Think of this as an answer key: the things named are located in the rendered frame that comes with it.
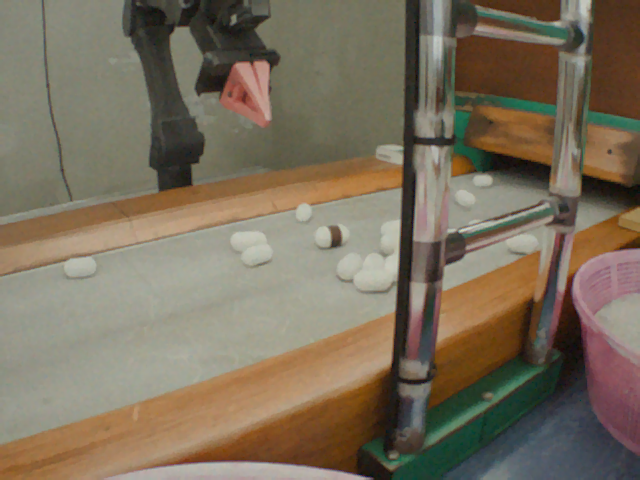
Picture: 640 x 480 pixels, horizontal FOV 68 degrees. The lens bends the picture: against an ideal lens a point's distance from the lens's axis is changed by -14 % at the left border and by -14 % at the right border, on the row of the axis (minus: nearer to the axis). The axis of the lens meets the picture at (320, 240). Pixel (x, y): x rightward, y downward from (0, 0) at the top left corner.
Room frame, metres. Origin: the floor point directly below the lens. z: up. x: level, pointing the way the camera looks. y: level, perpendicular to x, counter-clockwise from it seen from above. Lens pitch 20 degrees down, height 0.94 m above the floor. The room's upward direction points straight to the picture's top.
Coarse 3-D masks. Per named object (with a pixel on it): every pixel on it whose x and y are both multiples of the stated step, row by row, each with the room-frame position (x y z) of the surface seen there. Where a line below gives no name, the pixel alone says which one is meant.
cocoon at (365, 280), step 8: (360, 272) 0.42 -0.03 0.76; (368, 272) 0.42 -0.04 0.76; (376, 272) 0.42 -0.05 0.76; (384, 272) 0.42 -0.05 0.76; (360, 280) 0.42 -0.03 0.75; (368, 280) 0.42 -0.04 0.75; (376, 280) 0.42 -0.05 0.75; (384, 280) 0.42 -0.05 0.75; (360, 288) 0.42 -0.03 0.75; (368, 288) 0.42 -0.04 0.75; (376, 288) 0.42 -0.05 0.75; (384, 288) 0.42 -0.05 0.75
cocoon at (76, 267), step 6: (72, 258) 0.45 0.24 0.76; (78, 258) 0.45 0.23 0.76; (84, 258) 0.45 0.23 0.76; (90, 258) 0.45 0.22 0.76; (66, 264) 0.44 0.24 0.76; (72, 264) 0.44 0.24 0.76; (78, 264) 0.44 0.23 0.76; (84, 264) 0.44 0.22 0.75; (90, 264) 0.44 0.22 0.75; (66, 270) 0.44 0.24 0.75; (72, 270) 0.44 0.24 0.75; (78, 270) 0.44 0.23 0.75; (84, 270) 0.44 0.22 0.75; (90, 270) 0.44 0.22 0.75; (72, 276) 0.44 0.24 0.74; (78, 276) 0.44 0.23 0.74; (84, 276) 0.44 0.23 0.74
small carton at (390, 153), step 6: (378, 150) 0.85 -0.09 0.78; (384, 150) 0.84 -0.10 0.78; (390, 150) 0.83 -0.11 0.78; (396, 150) 0.82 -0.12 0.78; (402, 150) 0.82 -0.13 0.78; (378, 156) 0.85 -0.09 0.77; (384, 156) 0.84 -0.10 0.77; (390, 156) 0.83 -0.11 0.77; (396, 156) 0.82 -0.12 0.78; (402, 156) 0.81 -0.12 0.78; (396, 162) 0.82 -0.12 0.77; (402, 162) 0.81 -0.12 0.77
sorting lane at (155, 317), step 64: (384, 192) 0.74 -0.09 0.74; (512, 192) 0.75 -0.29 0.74; (128, 256) 0.50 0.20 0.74; (192, 256) 0.50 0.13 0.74; (320, 256) 0.50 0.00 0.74; (384, 256) 0.50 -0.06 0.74; (512, 256) 0.50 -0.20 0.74; (0, 320) 0.35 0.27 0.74; (64, 320) 0.36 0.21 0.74; (128, 320) 0.36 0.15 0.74; (192, 320) 0.37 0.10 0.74; (256, 320) 0.37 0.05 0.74; (320, 320) 0.37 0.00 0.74; (0, 384) 0.26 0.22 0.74; (64, 384) 0.27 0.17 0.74; (128, 384) 0.28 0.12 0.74
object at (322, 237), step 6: (324, 228) 0.52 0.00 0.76; (342, 228) 0.53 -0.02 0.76; (318, 234) 0.52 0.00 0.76; (324, 234) 0.52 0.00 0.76; (342, 234) 0.52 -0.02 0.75; (348, 234) 0.53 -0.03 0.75; (318, 240) 0.52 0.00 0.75; (324, 240) 0.52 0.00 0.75; (330, 240) 0.52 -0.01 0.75; (342, 240) 0.52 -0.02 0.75; (324, 246) 0.52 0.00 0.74
